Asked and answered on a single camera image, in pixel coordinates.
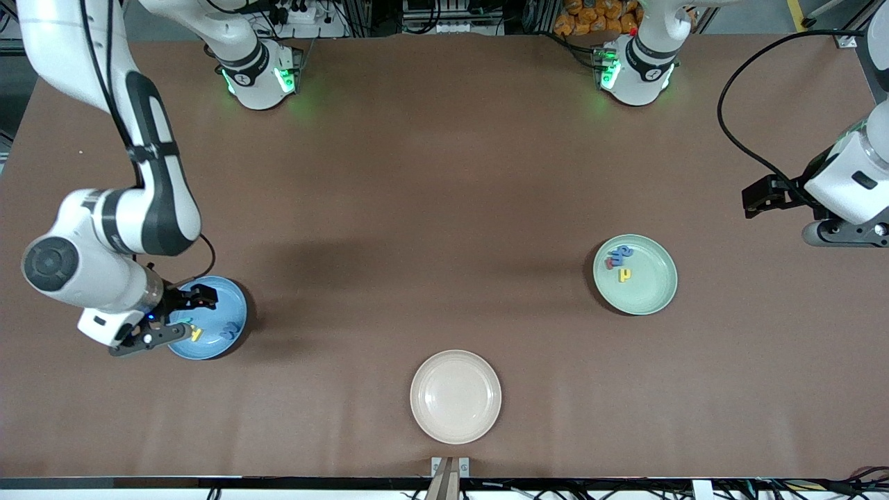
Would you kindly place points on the white power strip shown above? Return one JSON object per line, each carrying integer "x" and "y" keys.
{"x": 305, "y": 15}

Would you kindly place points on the aluminium frame post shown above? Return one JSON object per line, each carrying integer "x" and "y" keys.
{"x": 844, "y": 38}

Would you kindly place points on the blue plate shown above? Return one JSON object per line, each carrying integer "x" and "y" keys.
{"x": 222, "y": 305}

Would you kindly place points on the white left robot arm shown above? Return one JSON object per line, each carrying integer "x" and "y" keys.
{"x": 635, "y": 76}

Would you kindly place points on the grey equipment box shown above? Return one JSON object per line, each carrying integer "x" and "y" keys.
{"x": 451, "y": 21}

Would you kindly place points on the metal table edge bracket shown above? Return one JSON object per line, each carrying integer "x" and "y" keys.
{"x": 450, "y": 472}

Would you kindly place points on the yellow foam small letter h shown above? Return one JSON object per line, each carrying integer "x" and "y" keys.
{"x": 625, "y": 275}

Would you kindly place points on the orange snack pile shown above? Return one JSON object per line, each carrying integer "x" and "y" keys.
{"x": 590, "y": 14}

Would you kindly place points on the green plate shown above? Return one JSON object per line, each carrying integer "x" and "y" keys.
{"x": 646, "y": 295}

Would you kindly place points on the blue foam capital letter W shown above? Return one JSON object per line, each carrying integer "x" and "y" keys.
{"x": 228, "y": 332}

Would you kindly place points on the blue letter E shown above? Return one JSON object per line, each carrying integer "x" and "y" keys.
{"x": 617, "y": 258}

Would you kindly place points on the brown table cover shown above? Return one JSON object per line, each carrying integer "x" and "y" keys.
{"x": 694, "y": 382}

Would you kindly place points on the beige plate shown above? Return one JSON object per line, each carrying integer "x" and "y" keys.
{"x": 455, "y": 396}

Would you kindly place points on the blue foam letter m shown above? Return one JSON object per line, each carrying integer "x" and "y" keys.
{"x": 626, "y": 253}

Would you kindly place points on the yellow foam capital letter H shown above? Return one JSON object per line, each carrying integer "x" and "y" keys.
{"x": 196, "y": 335}

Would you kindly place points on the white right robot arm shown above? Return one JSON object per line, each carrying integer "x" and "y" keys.
{"x": 163, "y": 201}

